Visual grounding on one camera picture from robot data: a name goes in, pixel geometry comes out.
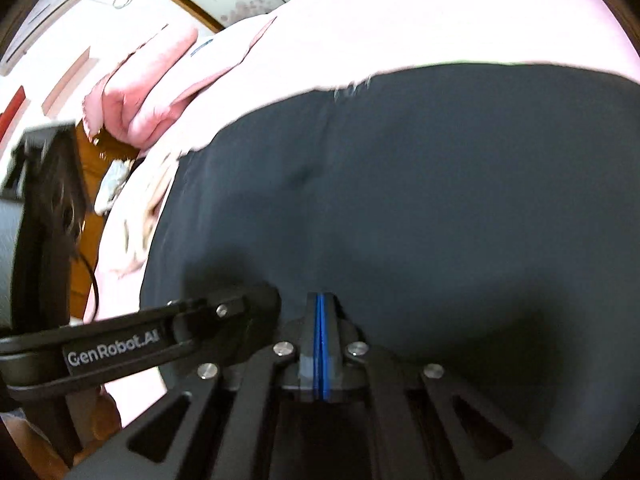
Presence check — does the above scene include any red wall shelf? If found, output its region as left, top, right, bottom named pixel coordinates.
left=0, top=85, right=27, bottom=147

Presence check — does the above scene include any pink folded quilt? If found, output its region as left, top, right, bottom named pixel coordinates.
left=81, top=24, right=236, bottom=157

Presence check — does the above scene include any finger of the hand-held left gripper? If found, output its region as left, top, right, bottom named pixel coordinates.
left=169, top=283, right=282, bottom=362

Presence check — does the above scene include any green and black jacket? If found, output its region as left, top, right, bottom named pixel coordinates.
left=139, top=60, right=640, bottom=480

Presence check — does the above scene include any pink wall shelf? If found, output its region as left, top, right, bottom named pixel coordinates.
left=41, top=46, right=94, bottom=117

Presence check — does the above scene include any pink bed blanket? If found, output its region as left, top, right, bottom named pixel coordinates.
left=82, top=0, right=632, bottom=426

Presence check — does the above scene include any folded cream towel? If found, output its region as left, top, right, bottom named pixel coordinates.
left=106, top=152, right=182, bottom=282

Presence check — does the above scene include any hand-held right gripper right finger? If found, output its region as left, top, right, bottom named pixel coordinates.
left=319, top=292, right=573, bottom=480

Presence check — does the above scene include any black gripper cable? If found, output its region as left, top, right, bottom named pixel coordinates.
left=74, top=249, right=102, bottom=322

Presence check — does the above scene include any white printed pillow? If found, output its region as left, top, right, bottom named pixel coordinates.
left=185, top=16, right=279, bottom=97

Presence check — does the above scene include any white air conditioner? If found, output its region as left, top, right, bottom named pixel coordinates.
left=0, top=0, right=89, bottom=77

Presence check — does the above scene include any grey crumpled cloth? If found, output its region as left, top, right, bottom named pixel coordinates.
left=94, top=159, right=134, bottom=217

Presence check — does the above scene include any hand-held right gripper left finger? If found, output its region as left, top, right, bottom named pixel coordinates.
left=65, top=293, right=319, bottom=480

